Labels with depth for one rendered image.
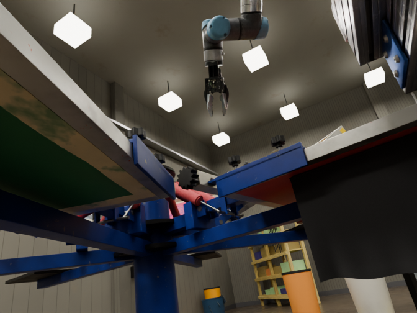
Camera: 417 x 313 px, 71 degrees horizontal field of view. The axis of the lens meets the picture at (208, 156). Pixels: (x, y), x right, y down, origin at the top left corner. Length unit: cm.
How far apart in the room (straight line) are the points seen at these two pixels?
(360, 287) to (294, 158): 407
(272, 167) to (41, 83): 62
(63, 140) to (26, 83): 15
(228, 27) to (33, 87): 76
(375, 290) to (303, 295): 94
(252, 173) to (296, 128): 964
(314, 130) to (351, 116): 117
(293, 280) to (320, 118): 672
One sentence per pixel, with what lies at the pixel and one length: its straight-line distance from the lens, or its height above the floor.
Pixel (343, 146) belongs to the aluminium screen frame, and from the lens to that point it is 81.
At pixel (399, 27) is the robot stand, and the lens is 53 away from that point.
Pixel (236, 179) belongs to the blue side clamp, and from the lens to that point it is 91.
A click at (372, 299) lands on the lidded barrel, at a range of 482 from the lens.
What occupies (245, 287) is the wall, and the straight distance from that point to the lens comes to 1029.
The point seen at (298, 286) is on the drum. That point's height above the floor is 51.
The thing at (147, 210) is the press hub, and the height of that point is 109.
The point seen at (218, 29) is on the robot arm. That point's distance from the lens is 107.
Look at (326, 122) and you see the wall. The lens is 1038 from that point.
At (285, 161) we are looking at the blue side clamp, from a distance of 84.
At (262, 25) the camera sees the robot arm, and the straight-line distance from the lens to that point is 113.
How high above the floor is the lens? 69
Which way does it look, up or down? 24 degrees up
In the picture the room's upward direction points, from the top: 10 degrees counter-clockwise
